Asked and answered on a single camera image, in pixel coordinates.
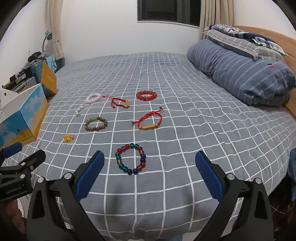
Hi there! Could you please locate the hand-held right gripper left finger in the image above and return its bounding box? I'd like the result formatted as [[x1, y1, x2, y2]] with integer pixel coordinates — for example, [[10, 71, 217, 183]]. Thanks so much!
[[26, 150, 105, 241]]

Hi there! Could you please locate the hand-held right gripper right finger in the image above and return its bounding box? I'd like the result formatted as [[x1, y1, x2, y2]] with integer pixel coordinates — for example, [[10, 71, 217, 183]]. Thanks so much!
[[195, 151, 274, 241]]

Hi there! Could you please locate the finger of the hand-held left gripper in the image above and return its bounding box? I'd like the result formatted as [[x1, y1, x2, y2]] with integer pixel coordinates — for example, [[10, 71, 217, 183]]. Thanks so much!
[[0, 149, 47, 179], [0, 142, 23, 160]]

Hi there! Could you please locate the blue yellow cardboard box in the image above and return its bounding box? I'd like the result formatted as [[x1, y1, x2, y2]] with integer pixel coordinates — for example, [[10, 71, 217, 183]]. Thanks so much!
[[0, 83, 49, 149]]

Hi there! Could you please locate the multicolour glass bead bracelet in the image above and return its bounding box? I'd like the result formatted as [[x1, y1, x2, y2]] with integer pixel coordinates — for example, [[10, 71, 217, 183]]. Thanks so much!
[[115, 143, 147, 176]]

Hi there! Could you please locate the brown wooden bead bracelet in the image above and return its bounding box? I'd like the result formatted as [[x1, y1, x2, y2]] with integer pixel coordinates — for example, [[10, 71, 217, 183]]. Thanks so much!
[[84, 116, 108, 132]]

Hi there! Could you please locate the red cord bracelet gold bar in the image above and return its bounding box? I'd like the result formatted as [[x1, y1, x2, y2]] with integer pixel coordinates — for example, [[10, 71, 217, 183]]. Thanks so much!
[[132, 107, 164, 131], [103, 95, 130, 109]]

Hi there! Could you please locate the person's left hand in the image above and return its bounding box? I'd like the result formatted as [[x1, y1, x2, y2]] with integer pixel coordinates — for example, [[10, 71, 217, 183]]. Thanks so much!
[[3, 199, 26, 234]]

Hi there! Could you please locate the grey suitcase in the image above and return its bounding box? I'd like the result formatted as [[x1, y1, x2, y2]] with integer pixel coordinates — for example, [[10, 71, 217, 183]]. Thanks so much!
[[2, 76, 37, 93]]

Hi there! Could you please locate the dark clutter pile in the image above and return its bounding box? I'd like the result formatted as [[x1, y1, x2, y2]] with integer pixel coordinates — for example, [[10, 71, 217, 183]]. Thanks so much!
[[9, 69, 31, 82]]

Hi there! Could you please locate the white orange cardboard box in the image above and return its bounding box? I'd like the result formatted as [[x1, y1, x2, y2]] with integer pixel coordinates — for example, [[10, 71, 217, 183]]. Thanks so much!
[[35, 61, 57, 98]]

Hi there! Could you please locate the blue cloth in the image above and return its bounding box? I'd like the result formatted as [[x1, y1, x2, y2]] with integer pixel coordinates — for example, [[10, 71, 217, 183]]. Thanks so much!
[[288, 148, 296, 179]]

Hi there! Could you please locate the teal cloth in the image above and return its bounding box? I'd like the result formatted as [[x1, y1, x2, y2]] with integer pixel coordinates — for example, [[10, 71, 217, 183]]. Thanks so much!
[[45, 56, 57, 72]]

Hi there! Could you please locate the dark grey bag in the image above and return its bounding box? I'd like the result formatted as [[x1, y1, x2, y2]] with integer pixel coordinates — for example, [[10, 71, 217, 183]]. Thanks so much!
[[27, 51, 48, 63]]

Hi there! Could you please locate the blue striped pillow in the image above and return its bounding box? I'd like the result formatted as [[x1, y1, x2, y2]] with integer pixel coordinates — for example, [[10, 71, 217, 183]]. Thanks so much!
[[187, 39, 296, 107]]

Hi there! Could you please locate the teal desk lamp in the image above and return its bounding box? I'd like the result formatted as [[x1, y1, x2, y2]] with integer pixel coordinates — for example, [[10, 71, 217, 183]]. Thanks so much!
[[42, 31, 53, 55]]

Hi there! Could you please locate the beige curtain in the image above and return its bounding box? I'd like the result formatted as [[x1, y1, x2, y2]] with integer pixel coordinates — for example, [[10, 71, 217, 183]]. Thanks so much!
[[45, 0, 65, 58], [199, 0, 236, 41]]

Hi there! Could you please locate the folded plaid blanket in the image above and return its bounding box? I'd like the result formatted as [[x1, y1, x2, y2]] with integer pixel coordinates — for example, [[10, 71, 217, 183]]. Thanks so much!
[[205, 29, 288, 61]]

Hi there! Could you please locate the dark window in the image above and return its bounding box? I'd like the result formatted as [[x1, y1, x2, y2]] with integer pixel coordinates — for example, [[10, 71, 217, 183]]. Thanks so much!
[[137, 0, 201, 27]]

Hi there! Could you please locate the white bead bracelet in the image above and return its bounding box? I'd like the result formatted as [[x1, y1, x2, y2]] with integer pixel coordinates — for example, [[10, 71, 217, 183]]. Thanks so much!
[[86, 93, 102, 105]]

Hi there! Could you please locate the red bead bracelet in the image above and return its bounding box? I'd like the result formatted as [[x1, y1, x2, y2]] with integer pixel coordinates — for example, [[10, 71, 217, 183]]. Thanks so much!
[[136, 90, 157, 102]]

